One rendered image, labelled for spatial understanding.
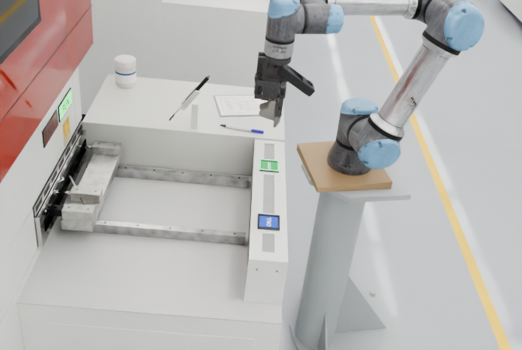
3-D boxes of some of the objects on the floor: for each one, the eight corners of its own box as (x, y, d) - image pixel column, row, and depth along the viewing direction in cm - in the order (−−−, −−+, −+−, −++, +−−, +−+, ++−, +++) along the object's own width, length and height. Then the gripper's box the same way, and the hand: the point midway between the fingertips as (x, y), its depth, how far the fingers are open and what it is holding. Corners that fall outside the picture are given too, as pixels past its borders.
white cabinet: (47, 494, 186) (15, 304, 142) (116, 274, 267) (109, 110, 224) (256, 509, 188) (288, 326, 145) (262, 286, 270) (283, 126, 226)
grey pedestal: (376, 289, 275) (419, 133, 231) (417, 370, 239) (476, 202, 195) (266, 299, 263) (289, 136, 220) (291, 386, 227) (325, 211, 184)
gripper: (259, 46, 161) (252, 116, 172) (258, 60, 154) (250, 133, 165) (290, 50, 162) (282, 119, 173) (291, 63, 154) (282, 135, 165)
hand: (277, 123), depth 168 cm, fingers closed
